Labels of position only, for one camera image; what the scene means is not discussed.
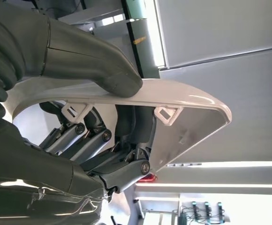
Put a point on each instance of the black plug cyan tip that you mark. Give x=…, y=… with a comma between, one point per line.
x=194, y=209
x=220, y=209
x=207, y=209

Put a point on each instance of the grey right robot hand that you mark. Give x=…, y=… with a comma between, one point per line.
x=79, y=56

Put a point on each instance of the small red object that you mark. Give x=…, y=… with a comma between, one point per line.
x=147, y=178

